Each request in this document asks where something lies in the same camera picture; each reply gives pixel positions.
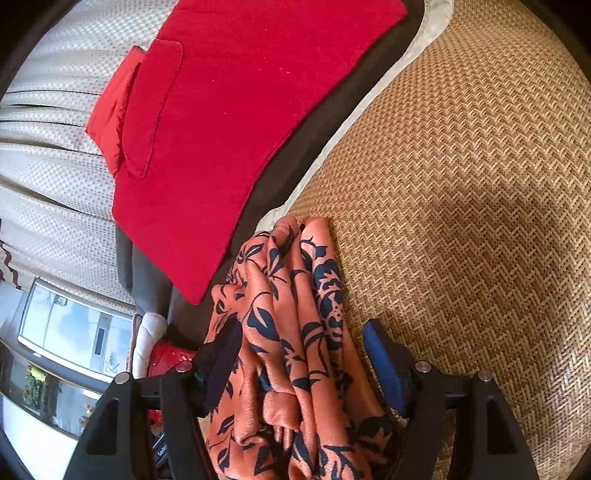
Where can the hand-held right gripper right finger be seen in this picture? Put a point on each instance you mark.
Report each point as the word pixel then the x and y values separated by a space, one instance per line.
pixel 383 360

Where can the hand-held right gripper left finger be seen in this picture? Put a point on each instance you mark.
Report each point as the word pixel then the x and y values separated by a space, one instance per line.
pixel 226 350

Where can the orange floral garment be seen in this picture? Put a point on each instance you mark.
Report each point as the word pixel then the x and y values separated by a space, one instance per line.
pixel 286 300

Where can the white quilted cloth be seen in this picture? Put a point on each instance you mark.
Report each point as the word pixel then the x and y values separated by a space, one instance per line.
pixel 148 332

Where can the glass display cabinet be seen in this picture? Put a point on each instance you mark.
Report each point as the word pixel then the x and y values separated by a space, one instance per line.
pixel 41 387

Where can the white appliance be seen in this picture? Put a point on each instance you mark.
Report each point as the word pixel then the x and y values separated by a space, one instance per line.
pixel 69 323

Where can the woven rattan mat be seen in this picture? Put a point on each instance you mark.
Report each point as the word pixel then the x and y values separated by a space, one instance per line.
pixel 461 184

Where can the dark brown leather sofa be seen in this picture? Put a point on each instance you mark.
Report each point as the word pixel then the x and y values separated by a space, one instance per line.
pixel 295 152

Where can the red cloth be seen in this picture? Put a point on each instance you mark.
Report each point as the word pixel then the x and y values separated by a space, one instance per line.
pixel 231 115

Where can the white dotted fabric cover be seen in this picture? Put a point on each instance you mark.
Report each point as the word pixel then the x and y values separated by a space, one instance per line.
pixel 55 161

